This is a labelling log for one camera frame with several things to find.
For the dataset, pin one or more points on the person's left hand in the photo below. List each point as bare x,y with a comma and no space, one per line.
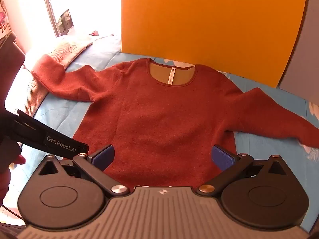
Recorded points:
19,159

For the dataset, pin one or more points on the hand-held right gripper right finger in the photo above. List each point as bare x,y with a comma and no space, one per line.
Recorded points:
220,158

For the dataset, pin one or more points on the grey panel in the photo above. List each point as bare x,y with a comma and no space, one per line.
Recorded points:
304,54

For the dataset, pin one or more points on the blue printed bedsheet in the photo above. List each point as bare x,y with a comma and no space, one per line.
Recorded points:
64,112

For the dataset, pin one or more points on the orange board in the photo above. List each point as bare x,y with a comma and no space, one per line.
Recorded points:
211,25

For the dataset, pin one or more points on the red knit sweater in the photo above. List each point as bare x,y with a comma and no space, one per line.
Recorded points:
162,117

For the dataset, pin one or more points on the dark outdoor structure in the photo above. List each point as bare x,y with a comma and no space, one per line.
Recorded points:
65,21

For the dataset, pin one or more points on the window frame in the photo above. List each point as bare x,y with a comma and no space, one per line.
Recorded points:
49,7

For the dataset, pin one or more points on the beige embossed blanket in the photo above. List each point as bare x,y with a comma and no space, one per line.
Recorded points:
67,51

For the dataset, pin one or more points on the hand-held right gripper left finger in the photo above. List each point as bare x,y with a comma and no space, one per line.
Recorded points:
104,158

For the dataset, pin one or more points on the bright pink cloth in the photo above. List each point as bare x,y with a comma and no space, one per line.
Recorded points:
3,20

